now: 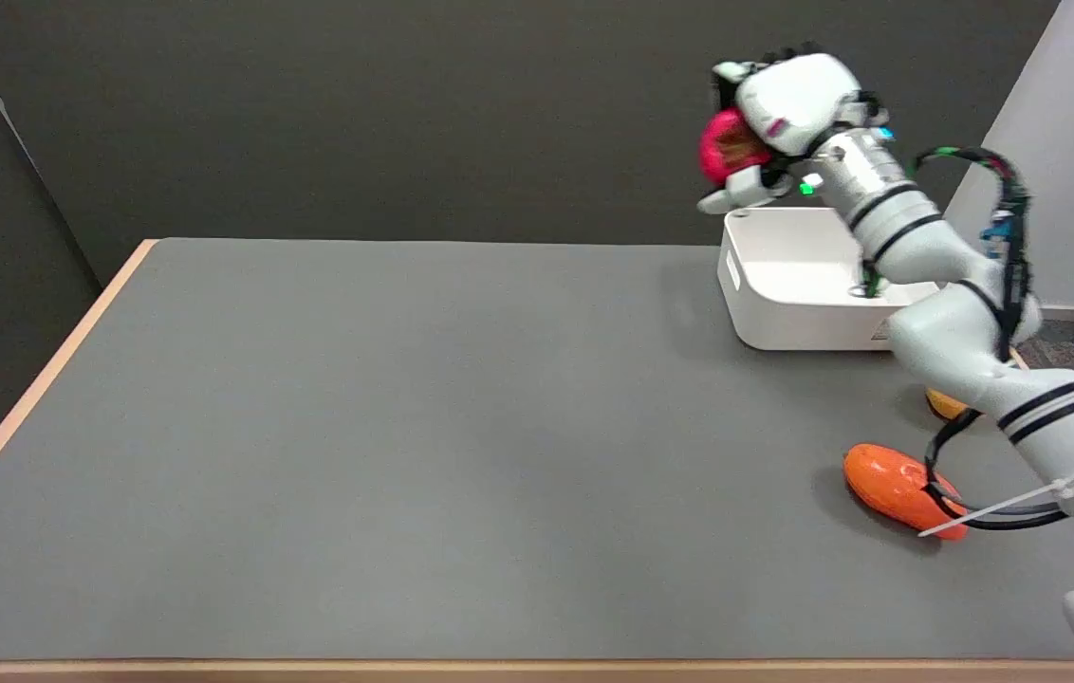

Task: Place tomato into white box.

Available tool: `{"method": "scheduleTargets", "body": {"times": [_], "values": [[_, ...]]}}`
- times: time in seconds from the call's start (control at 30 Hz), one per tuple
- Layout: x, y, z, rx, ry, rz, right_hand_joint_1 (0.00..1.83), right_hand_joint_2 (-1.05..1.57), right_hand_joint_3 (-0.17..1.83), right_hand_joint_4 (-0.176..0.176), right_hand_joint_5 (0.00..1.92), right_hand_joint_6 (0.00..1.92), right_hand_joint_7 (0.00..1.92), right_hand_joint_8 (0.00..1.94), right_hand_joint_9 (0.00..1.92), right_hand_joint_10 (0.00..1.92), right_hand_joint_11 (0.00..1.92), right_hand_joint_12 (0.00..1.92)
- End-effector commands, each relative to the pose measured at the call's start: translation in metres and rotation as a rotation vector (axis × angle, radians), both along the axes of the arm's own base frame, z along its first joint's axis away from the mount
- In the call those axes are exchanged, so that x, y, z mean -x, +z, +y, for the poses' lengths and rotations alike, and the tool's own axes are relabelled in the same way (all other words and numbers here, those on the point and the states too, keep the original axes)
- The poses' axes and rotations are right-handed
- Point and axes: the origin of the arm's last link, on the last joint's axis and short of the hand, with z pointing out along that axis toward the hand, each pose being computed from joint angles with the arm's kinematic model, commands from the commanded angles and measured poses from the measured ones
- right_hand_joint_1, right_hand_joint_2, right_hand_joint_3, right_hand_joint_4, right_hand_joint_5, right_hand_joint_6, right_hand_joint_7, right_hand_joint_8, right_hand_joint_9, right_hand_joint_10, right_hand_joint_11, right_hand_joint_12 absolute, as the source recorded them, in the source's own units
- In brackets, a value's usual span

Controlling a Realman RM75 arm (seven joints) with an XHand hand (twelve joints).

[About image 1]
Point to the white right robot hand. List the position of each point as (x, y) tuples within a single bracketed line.
[(798, 100)]

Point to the red tomato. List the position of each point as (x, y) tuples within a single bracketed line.
[(723, 144)]

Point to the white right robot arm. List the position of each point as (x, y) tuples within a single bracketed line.
[(964, 313)]

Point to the white plastic box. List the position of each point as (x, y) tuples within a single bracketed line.
[(788, 285)]

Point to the yellow-orange fruit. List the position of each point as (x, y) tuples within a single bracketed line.
[(945, 402)]

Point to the orange carrot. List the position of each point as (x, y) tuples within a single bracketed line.
[(893, 486)]

